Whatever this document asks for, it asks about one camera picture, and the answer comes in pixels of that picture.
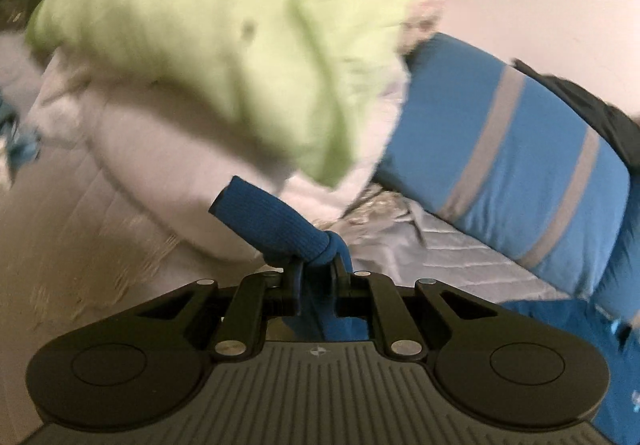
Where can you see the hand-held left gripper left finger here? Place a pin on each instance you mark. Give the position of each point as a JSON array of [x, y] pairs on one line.
[[295, 277]]

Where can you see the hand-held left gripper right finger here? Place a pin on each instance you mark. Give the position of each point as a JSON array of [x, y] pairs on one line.
[[339, 275]]

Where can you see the white pillow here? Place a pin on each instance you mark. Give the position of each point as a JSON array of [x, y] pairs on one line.
[[150, 160]]

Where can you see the light green pillow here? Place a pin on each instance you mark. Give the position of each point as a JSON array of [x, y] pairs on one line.
[[210, 30]]

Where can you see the pale patterned cloth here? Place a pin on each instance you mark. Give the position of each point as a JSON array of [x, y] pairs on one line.
[[425, 10]]

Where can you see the dark cloth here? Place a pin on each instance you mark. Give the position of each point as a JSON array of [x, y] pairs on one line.
[[595, 112]]

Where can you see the blue patterned cloth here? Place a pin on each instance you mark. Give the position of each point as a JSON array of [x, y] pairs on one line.
[[20, 145]]

